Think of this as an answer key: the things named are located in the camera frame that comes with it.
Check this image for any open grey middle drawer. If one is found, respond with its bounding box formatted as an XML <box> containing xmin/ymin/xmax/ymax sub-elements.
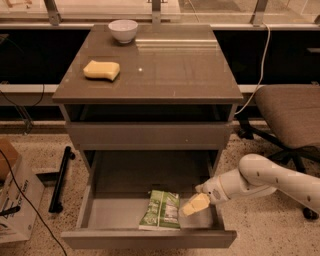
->
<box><xmin>62</xmin><ymin>151</ymin><xmax>237</xmax><ymax>249</ymax></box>

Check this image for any green jalapeno chip bag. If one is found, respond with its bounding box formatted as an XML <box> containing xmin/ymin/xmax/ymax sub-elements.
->
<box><xmin>139</xmin><ymin>190</ymin><xmax>180</xmax><ymax>231</ymax></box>

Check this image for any white cable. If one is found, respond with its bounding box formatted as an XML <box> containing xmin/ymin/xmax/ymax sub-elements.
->
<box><xmin>234</xmin><ymin>23</ymin><xmax>272</xmax><ymax>117</ymax></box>

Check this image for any brown office chair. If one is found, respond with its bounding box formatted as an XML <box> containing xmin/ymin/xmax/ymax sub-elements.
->
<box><xmin>237</xmin><ymin>84</ymin><xmax>320</xmax><ymax>220</ymax></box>

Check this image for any yellow sponge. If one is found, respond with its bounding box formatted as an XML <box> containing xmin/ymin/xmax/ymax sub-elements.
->
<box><xmin>83</xmin><ymin>60</ymin><xmax>120</xmax><ymax>81</ymax></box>

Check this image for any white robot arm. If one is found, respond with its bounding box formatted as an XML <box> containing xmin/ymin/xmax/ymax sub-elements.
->
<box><xmin>179</xmin><ymin>154</ymin><xmax>320</xmax><ymax>217</ymax></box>

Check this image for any black metal bar stand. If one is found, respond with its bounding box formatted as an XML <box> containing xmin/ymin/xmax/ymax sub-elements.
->
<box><xmin>37</xmin><ymin>146</ymin><xmax>75</xmax><ymax>213</ymax></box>

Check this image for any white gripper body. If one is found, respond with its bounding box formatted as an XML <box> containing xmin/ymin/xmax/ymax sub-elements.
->
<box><xmin>201</xmin><ymin>178</ymin><xmax>229</xmax><ymax>205</ymax></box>

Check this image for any black floor cable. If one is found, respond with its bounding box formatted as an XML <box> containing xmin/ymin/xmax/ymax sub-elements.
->
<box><xmin>0</xmin><ymin>149</ymin><xmax>69</xmax><ymax>256</ymax></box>

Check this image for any grey drawer cabinet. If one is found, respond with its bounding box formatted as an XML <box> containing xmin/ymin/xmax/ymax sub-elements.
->
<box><xmin>53</xmin><ymin>25</ymin><xmax>242</xmax><ymax>170</ymax></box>

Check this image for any white ceramic bowl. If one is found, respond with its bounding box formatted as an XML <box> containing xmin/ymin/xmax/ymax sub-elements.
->
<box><xmin>108</xmin><ymin>20</ymin><xmax>138</xmax><ymax>44</ymax></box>

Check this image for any brown cardboard box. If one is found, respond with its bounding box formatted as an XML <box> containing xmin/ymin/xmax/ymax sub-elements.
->
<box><xmin>0</xmin><ymin>138</ymin><xmax>19</xmax><ymax>181</ymax></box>

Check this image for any closed grey top drawer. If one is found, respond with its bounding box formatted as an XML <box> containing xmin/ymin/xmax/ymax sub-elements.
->
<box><xmin>66</xmin><ymin>122</ymin><xmax>231</xmax><ymax>150</ymax></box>

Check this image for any white cardboard box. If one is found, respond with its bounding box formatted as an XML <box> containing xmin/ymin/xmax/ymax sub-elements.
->
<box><xmin>0</xmin><ymin>156</ymin><xmax>44</xmax><ymax>244</ymax></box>

